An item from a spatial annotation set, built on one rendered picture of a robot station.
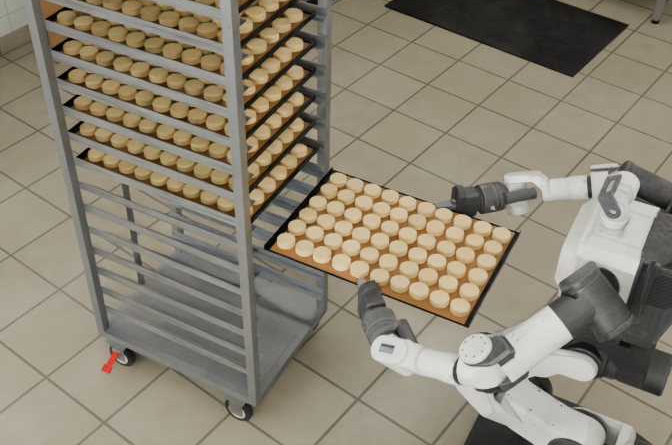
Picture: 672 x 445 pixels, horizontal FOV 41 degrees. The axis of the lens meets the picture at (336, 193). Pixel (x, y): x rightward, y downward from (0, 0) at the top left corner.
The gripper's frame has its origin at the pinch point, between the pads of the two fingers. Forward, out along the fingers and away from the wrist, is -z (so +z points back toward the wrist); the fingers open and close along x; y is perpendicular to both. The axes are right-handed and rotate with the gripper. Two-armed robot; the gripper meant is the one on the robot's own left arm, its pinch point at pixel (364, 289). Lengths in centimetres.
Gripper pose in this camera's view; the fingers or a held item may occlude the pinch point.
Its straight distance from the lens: 236.3
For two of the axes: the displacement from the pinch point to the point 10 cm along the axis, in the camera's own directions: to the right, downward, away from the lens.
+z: 2.9, 6.2, -7.3
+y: -9.6, 1.7, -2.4
